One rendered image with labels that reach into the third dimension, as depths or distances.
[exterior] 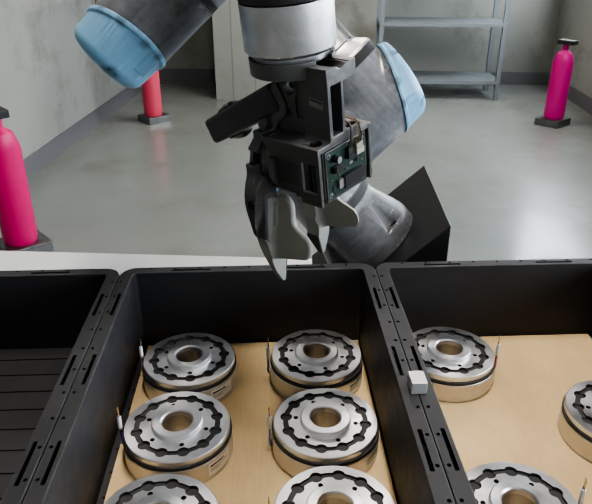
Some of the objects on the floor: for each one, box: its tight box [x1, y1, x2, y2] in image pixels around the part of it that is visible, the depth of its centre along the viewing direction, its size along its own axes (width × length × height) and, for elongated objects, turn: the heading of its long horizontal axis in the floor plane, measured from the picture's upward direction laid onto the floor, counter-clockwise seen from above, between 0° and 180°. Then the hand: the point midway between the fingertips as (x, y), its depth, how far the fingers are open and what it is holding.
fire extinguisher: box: [0, 105, 54, 252], centre depth 278 cm, size 28×28×65 cm
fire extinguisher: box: [534, 39, 579, 129], centre depth 480 cm, size 27×27×63 cm
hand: (296, 251), depth 64 cm, fingers open, 5 cm apart
